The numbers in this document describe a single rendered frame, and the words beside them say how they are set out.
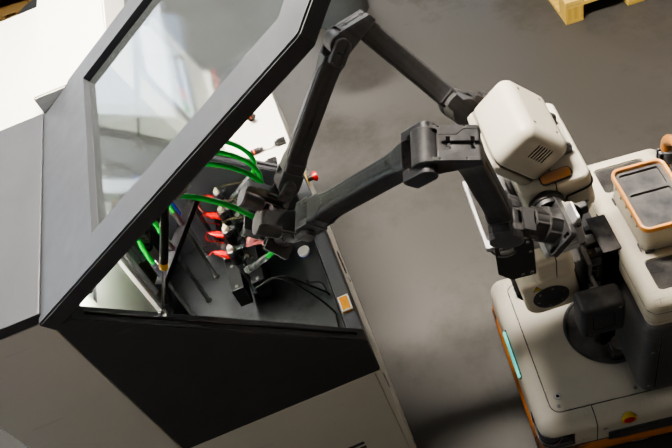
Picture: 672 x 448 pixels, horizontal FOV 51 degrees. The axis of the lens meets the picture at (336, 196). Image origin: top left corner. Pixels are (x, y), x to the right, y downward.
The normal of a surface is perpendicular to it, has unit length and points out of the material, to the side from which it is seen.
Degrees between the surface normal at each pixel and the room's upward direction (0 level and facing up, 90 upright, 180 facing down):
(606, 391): 0
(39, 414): 90
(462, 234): 0
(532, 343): 0
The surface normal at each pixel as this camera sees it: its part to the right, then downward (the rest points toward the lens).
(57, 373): 0.28, 0.66
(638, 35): -0.26, -0.65
